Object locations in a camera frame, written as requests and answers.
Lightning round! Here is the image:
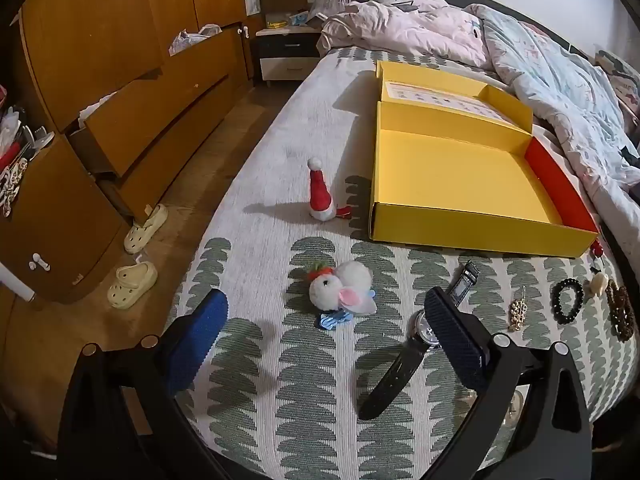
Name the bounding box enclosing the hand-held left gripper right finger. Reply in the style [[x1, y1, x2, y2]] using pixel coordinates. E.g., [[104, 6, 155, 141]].
[[424, 286, 593, 480]]

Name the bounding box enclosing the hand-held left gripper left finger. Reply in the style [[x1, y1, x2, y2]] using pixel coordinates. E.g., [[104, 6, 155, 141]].
[[57, 287, 230, 480]]

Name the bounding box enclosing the white plush bunny hair clip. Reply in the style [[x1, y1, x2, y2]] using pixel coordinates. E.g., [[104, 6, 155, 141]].
[[306, 260, 377, 317]]

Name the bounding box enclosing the yellow cardboard box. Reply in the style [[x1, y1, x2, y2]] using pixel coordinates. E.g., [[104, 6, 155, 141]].
[[368, 60, 600, 259]]

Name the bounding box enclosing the brown bead bracelet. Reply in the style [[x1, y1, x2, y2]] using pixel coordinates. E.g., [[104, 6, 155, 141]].
[[605, 280, 636, 343]]

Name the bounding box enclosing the santa hat hair clip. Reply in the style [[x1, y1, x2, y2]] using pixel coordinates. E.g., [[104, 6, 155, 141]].
[[307, 157, 352, 222]]

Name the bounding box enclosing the black wrist watch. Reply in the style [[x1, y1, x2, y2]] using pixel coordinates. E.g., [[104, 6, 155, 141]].
[[357, 260, 481, 421]]

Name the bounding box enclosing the gold leaf brooch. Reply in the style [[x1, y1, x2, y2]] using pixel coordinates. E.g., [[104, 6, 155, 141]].
[[508, 286, 529, 332]]

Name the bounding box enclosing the cream clog slipper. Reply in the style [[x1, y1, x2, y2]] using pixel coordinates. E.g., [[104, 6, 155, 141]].
[[123, 203, 169, 255], [107, 261, 158, 309]]

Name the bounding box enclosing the leaf pattern bed sheet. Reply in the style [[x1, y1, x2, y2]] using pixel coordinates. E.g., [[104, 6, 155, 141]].
[[172, 45, 626, 480]]

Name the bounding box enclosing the white plastic bag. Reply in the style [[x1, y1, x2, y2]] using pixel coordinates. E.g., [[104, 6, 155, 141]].
[[169, 24, 222, 56]]

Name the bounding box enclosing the wooden nightstand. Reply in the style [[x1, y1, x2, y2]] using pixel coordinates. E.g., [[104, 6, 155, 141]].
[[256, 24, 326, 84]]

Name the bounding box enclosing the floral pillow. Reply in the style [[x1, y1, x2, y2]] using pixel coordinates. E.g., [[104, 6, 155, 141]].
[[594, 50, 640, 126]]

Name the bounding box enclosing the pink quilt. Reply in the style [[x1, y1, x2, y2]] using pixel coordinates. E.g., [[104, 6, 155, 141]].
[[317, 0, 501, 68]]

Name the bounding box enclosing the black bead bracelet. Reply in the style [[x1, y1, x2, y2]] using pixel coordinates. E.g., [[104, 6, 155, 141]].
[[551, 277, 586, 325]]

